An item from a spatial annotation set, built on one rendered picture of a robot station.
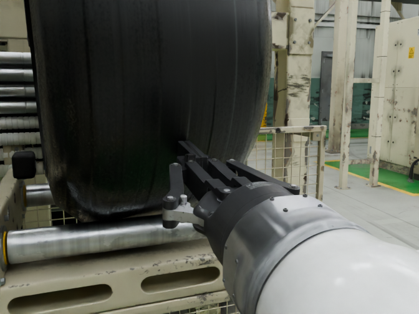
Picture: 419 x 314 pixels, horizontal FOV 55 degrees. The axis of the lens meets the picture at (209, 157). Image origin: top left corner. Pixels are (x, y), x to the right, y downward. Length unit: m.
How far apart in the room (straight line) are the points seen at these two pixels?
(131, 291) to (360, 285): 0.46
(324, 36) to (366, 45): 1.27
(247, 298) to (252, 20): 0.35
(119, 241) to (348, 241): 0.43
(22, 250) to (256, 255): 0.41
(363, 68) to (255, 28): 11.58
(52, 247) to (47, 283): 0.05
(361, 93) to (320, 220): 11.82
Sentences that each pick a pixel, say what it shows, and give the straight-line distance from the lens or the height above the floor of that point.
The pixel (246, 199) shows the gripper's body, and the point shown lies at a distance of 0.28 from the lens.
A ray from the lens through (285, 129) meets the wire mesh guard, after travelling 1.21.
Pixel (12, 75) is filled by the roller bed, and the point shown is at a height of 1.14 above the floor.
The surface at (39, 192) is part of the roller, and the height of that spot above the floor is 0.91.
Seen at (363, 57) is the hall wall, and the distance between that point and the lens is 12.06.
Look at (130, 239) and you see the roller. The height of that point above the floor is 0.90.
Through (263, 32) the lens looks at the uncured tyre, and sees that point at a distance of 0.52.
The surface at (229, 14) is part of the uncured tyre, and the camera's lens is 0.49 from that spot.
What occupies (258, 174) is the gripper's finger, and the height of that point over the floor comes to 1.03.
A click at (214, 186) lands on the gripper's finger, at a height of 1.03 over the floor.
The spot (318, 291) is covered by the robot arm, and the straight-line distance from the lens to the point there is 0.19.
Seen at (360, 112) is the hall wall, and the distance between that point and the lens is 12.05.
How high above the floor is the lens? 1.11
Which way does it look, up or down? 10 degrees down
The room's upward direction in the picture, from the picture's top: straight up
